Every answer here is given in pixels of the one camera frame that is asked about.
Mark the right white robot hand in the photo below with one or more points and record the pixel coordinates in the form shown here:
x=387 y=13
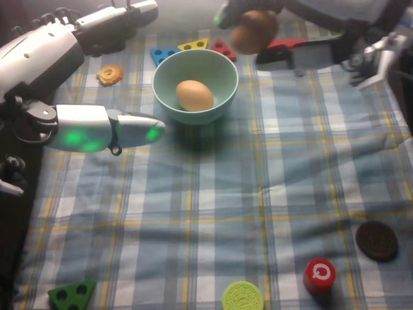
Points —
x=316 y=56

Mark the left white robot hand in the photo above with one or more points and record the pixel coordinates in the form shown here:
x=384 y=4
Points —
x=42 y=58

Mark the brown egg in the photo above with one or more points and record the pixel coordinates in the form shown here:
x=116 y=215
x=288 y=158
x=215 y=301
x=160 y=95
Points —
x=194 y=96
x=255 y=35

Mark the mint green bowl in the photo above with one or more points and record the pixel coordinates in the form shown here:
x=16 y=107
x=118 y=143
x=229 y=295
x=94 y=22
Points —
x=200 y=117

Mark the red rectangular block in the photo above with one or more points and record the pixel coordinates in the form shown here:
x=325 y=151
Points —
x=287 y=42

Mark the tan toy butter cookie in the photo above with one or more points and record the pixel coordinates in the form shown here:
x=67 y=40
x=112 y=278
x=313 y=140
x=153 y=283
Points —
x=109 y=75

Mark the red triangle block with holes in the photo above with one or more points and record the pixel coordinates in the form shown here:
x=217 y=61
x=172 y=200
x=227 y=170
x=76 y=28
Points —
x=223 y=50

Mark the blue triangle block with holes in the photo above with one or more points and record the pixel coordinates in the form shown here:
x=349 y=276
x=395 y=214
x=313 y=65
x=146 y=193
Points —
x=158 y=58

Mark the yellow triangle block with holes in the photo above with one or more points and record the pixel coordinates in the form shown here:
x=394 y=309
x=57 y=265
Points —
x=193 y=45

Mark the blue plaid cloth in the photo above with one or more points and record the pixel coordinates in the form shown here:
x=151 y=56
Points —
x=193 y=193

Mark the brown toy sandwich cookie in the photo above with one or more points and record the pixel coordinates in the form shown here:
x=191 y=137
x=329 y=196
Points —
x=376 y=240

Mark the red cylinder block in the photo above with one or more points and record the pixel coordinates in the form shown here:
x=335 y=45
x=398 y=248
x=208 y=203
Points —
x=318 y=274

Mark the green triangle block with holes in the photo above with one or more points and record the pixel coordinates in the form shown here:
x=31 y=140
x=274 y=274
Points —
x=72 y=300

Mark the lime green toy cookie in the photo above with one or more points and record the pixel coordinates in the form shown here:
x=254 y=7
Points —
x=242 y=296

